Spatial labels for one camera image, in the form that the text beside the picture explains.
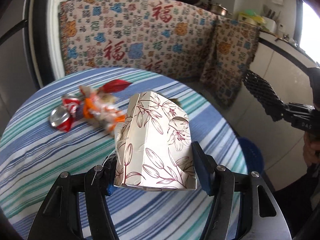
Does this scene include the floral paper box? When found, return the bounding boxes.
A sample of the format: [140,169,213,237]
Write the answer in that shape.
[114,91,197,191]

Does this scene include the steel pot with lid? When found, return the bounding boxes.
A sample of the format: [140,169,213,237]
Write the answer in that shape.
[199,2,232,17]

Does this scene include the blue plastic trash basket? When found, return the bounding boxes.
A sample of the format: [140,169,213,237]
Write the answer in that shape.
[238,137,264,174]

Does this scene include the right hand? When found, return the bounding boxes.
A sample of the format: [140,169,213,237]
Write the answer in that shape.
[303,132,319,167]

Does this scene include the orange clear plastic wrapper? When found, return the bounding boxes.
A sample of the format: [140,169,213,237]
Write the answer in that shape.
[79,86,125,134]

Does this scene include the red snack wrapper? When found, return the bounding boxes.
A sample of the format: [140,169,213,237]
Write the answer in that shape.
[98,79,132,93]

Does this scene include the patterned fu character blanket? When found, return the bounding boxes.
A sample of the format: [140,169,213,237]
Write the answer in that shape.
[59,0,260,108]

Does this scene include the blue striped tablecloth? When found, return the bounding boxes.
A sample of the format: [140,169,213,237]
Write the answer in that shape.
[1,68,247,239]

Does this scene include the white kitchen cabinet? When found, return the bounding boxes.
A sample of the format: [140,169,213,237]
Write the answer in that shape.
[221,32,316,190]

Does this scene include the crushed red soda can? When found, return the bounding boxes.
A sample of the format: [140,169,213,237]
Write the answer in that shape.
[49,94,81,132]

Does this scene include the dark refrigerator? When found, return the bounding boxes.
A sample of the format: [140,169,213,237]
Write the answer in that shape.
[1,0,54,132]

